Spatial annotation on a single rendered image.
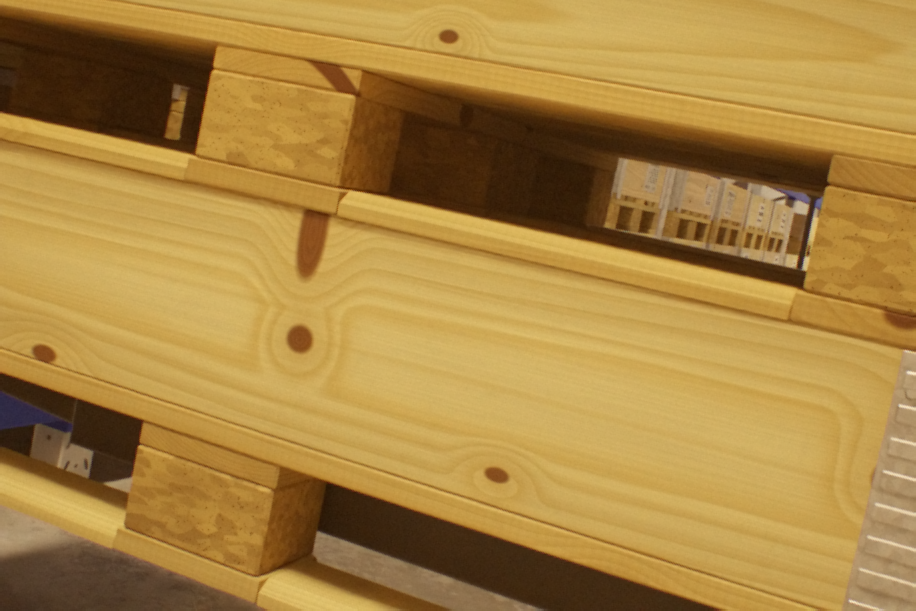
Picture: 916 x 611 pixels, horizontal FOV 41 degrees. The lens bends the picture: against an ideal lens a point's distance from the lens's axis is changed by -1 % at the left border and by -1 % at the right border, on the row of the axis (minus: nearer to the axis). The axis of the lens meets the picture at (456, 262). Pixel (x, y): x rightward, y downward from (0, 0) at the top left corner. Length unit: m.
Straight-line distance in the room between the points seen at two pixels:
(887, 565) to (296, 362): 0.49
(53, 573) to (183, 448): 0.91
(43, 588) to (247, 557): 0.88
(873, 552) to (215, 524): 0.54
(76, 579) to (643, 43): 1.33
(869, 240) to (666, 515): 0.25
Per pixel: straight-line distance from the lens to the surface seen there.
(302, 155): 1.04
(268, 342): 1.06
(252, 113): 1.07
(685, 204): 6.03
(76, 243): 1.18
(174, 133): 2.35
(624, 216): 5.24
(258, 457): 1.07
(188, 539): 1.12
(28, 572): 1.99
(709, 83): 0.93
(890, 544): 0.91
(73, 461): 2.35
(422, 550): 1.14
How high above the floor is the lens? 0.71
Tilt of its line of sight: 4 degrees down
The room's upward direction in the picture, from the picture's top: 12 degrees clockwise
